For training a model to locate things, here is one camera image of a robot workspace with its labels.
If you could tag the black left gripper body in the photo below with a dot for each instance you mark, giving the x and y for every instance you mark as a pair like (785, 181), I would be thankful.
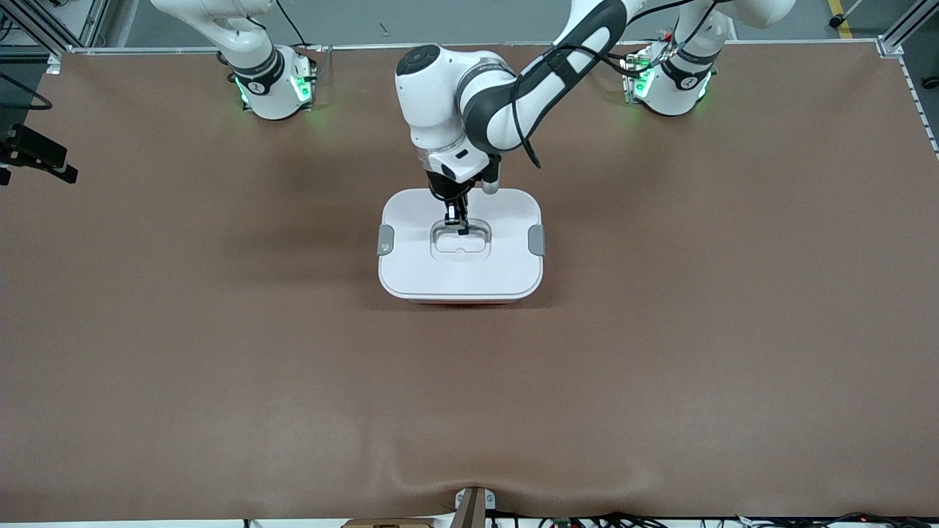
(443, 188)

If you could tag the grey lid latch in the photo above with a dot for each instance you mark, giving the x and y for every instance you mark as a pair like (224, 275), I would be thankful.
(385, 240)
(536, 239)

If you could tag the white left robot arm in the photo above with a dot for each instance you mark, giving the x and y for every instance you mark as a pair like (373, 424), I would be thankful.
(425, 95)

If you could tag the pink plastic storage box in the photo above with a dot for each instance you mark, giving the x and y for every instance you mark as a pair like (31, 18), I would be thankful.
(462, 301)

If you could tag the brown table cover mat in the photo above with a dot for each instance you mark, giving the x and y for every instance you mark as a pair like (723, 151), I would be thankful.
(469, 403)

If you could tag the metal stand leg black foot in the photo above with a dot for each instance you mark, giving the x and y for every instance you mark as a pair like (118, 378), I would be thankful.
(835, 22)

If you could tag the white perforated edge strip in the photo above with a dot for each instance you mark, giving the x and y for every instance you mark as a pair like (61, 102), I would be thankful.
(923, 110)

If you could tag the black round object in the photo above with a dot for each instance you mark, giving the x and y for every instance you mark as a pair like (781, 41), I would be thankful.
(932, 81)

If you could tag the aluminium frame profile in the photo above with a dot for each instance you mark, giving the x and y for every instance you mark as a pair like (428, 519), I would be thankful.
(92, 22)
(899, 37)

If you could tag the silver table edge rail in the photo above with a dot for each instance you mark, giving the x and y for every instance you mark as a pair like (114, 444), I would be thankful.
(367, 45)

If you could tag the metal mount bracket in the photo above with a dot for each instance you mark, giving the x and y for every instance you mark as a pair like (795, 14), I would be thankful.
(469, 510)

